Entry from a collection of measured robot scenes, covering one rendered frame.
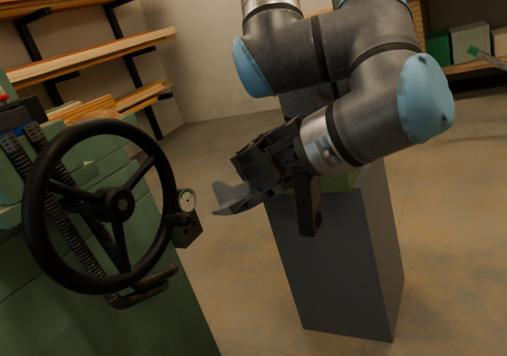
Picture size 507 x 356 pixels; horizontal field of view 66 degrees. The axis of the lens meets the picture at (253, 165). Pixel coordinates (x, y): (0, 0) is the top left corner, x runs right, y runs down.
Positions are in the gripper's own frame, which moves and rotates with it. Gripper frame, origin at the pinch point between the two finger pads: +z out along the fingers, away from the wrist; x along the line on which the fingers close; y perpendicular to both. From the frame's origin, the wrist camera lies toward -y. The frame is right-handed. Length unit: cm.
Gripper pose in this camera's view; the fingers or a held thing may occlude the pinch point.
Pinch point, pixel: (230, 203)
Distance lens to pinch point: 66.2
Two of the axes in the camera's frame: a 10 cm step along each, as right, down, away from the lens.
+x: -4.7, 4.5, -7.6
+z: -6.9, 3.5, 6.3
